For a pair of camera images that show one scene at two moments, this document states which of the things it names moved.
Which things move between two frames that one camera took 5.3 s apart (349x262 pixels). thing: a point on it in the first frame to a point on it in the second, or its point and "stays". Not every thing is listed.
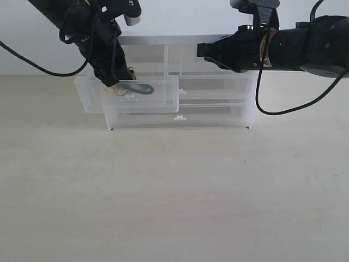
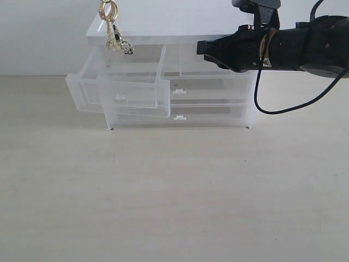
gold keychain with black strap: (124, 88) to (108, 12)
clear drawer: (181, 60) stays
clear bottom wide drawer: (199, 117) stays
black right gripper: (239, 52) stays
